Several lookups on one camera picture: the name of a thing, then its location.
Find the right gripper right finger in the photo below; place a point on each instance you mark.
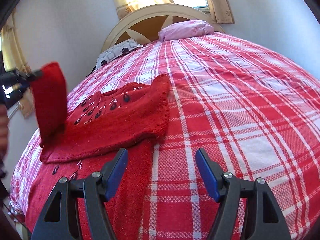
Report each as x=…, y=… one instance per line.
x=263, y=217

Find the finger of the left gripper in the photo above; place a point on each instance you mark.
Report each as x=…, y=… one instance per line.
x=33, y=75

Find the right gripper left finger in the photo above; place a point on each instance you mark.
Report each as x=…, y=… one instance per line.
x=69, y=199

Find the red knitted sweater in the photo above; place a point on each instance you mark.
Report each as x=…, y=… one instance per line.
x=77, y=143

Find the red white plaid bedspread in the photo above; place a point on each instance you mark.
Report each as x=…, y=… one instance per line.
x=253, y=110

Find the grey patterned pillow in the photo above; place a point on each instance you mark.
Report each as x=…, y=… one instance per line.
x=116, y=51

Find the cream wooden headboard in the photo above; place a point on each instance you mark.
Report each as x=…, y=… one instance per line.
x=144, y=24

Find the pink pillow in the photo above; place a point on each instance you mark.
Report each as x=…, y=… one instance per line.
x=185, y=29

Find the beige curtain right of window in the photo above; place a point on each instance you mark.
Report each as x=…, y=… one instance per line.
x=220, y=11

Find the beige curtain on left wall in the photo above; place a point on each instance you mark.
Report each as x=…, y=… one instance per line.
x=14, y=59

